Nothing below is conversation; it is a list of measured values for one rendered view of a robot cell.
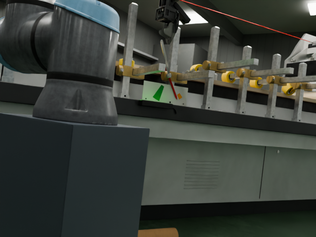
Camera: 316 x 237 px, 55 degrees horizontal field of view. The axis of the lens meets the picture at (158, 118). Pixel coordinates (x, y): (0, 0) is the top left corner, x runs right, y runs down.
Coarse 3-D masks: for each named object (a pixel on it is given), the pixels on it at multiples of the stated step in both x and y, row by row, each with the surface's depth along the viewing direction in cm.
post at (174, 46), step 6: (180, 30) 160; (174, 36) 159; (174, 42) 159; (174, 48) 159; (174, 54) 159; (168, 60) 161; (174, 60) 160; (168, 66) 161; (174, 66) 160; (168, 84) 159
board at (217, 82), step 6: (138, 66) 169; (216, 84) 194; (222, 84) 196; (228, 84) 198; (234, 84) 200; (252, 90) 208; (258, 90) 210; (264, 90) 213; (276, 96) 223; (282, 96) 221; (288, 96) 224; (294, 96) 227; (306, 102) 240; (312, 102) 236
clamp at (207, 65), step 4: (204, 64) 171; (208, 64) 168; (212, 64) 170; (216, 64) 171; (204, 68) 171; (208, 68) 170; (212, 68) 170; (216, 68) 171; (216, 72) 177; (220, 72) 175; (224, 72) 174
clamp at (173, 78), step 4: (164, 72) 158; (172, 72) 159; (176, 72) 160; (164, 76) 158; (172, 76) 159; (176, 76) 160; (164, 80) 162; (168, 80) 158; (172, 80) 159; (176, 80) 160
